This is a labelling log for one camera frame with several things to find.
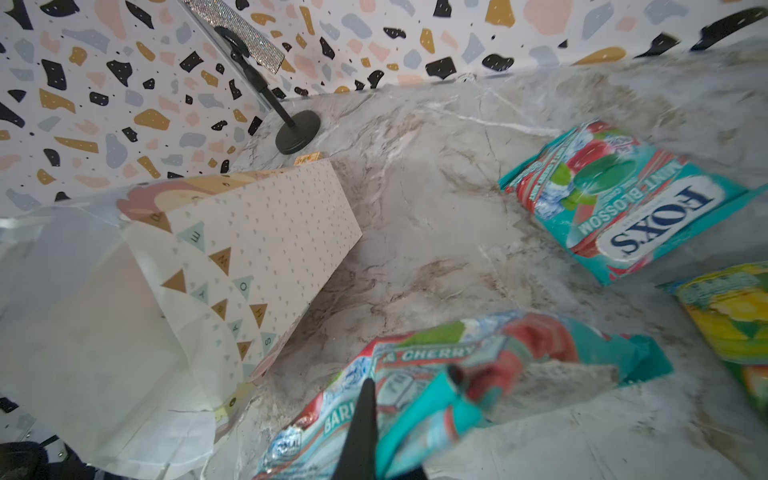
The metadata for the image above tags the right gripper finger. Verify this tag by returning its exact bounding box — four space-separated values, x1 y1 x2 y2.
331 378 378 480

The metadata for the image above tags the teal cherry candy bag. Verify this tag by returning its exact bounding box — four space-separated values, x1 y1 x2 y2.
256 310 672 479

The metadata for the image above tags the white patterned paper bag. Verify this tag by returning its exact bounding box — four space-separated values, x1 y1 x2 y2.
1 160 361 479

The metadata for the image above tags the teal mint candy bag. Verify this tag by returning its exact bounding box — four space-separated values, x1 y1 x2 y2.
499 120 767 285

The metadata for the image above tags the yellow green candy bag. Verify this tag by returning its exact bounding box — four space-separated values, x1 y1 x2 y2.
658 261 767 421

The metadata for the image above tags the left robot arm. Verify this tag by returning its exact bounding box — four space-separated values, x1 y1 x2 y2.
1 441 120 480

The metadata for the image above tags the small yellow ticket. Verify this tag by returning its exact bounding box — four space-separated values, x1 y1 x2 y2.
294 152 325 166

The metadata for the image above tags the black microphone stand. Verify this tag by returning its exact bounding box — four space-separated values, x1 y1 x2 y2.
214 26 321 154

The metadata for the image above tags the glitter microphone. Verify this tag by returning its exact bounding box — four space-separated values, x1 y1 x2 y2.
183 0 285 74

